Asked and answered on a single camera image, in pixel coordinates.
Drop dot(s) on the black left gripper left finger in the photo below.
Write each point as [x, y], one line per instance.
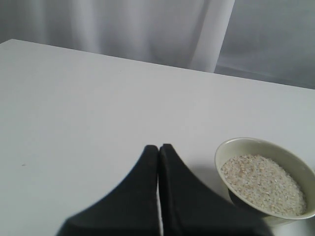
[131, 209]

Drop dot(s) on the white backdrop curtain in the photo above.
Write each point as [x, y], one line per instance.
[267, 40]

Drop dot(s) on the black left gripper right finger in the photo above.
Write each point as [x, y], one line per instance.
[190, 208]

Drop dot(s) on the small white ceramic bowl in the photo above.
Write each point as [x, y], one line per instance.
[266, 179]

